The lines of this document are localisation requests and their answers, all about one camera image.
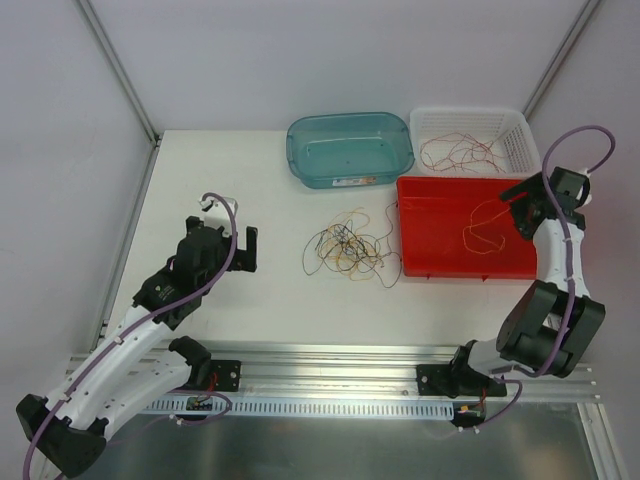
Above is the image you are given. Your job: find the white slotted cable duct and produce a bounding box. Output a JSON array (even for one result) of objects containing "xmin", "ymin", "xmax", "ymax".
[{"xmin": 143, "ymin": 395, "xmax": 454, "ymax": 421}]

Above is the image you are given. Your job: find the thin yellow wire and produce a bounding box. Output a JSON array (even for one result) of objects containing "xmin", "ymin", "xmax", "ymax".
[{"xmin": 462, "ymin": 198, "xmax": 514, "ymax": 255}]

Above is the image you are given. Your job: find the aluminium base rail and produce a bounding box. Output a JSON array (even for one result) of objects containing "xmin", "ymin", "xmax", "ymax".
[{"xmin": 60, "ymin": 339, "xmax": 599, "ymax": 401}]

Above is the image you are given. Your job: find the aluminium frame post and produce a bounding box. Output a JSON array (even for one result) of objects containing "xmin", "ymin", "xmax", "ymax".
[
  {"xmin": 75, "ymin": 0, "xmax": 161, "ymax": 146},
  {"xmin": 521, "ymin": 0, "xmax": 604, "ymax": 121}
]

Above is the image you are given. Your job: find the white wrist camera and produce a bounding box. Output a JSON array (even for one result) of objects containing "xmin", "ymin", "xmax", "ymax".
[
  {"xmin": 577, "ymin": 168, "xmax": 592, "ymax": 207},
  {"xmin": 199, "ymin": 195, "xmax": 231, "ymax": 238}
]

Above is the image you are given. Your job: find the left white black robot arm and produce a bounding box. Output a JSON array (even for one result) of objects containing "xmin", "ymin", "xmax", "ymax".
[{"xmin": 16, "ymin": 216, "xmax": 258, "ymax": 479}]

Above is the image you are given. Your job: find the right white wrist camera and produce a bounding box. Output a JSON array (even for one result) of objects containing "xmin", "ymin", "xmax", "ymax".
[{"xmin": 577, "ymin": 168, "xmax": 592, "ymax": 207}]

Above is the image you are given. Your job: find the teal transparent plastic bin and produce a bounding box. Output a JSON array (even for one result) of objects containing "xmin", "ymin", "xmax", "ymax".
[{"xmin": 285, "ymin": 112, "xmax": 415, "ymax": 189}]

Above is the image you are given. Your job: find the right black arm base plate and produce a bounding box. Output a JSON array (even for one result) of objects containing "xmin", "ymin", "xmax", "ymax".
[{"xmin": 416, "ymin": 364, "xmax": 507, "ymax": 399}]

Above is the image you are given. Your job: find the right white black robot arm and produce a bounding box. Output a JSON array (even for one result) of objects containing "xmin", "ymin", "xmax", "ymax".
[{"xmin": 448, "ymin": 167, "xmax": 606, "ymax": 398}]

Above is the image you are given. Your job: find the thin red wire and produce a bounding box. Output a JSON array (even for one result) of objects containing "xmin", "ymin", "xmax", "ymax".
[
  {"xmin": 418, "ymin": 130, "xmax": 502, "ymax": 175},
  {"xmin": 424, "ymin": 132, "xmax": 506, "ymax": 175},
  {"xmin": 449, "ymin": 130, "xmax": 509, "ymax": 175}
]

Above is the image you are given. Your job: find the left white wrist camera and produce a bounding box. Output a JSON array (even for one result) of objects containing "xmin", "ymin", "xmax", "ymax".
[{"xmin": 199, "ymin": 195, "xmax": 231, "ymax": 238}]

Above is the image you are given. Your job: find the yellow black wire bundle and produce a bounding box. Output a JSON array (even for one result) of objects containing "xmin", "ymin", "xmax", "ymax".
[{"xmin": 301, "ymin": 199, "xmax": 404, "ymax": 290}]

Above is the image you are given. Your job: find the red plastic tray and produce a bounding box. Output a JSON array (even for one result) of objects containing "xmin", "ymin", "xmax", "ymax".
[{"xmin": 396, "ymin": 176, "xmax": 536, "ymax": 280}]

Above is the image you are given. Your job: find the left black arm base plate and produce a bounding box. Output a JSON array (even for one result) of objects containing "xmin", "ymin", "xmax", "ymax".
[{"xmin": 204, "ymin": 360, "xmax": 242, "ymax": 392}]

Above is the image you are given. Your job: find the right aluminium frame post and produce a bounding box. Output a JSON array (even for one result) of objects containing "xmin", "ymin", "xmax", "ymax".
[{"xmin": 521, "ymin": 0, "xmax": 604, "ymax": 121}]

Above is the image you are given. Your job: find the left aluminium frame post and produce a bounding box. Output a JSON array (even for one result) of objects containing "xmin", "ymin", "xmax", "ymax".
[{"xmin": 75, "ymin": 0, "xmax": 161, "ymax": 146}]

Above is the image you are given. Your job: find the white perforated plastic basket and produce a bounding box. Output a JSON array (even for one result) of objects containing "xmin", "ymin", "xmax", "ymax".
[{"xmin": 409, "ymin": 107, "xmax": 541, "ymax": 179}]

